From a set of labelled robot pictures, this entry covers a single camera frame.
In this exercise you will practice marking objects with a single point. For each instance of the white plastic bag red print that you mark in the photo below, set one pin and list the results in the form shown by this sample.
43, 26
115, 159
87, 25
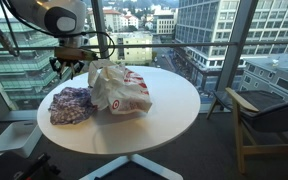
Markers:
124, 90

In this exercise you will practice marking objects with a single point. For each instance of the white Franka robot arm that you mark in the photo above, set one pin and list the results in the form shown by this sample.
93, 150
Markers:
50, 16

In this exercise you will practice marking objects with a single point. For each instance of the narrow grey window post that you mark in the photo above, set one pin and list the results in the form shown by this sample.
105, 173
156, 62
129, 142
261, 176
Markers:
99, 20

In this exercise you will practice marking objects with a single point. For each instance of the white table base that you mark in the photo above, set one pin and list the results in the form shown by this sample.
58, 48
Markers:
130, 159

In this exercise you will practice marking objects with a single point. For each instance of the white plastic bin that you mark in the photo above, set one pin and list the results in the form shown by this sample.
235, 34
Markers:
14, 136

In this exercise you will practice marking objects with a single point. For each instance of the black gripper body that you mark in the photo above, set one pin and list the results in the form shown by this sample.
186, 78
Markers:
69, 62

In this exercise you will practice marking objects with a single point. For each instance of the purple patterned cloth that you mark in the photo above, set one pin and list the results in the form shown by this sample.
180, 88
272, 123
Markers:
70, 106

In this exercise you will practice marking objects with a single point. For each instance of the wooden armchair grey cushion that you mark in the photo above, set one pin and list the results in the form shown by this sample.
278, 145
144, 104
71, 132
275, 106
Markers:
270, 113

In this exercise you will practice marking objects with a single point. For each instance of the wide grey window post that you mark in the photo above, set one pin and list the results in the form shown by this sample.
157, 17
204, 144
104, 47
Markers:
237, 40

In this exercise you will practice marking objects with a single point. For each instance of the black stand with red parts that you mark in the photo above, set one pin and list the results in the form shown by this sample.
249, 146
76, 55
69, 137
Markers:
34, 168

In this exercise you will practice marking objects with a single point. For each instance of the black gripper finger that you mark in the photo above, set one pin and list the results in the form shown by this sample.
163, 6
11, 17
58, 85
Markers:
74, 69
56, 66

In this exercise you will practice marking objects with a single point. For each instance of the grey window handrail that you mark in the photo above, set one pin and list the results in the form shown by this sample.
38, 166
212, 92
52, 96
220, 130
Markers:
184, 44

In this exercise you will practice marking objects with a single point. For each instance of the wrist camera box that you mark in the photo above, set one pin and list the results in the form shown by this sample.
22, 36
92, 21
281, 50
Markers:
74, 53

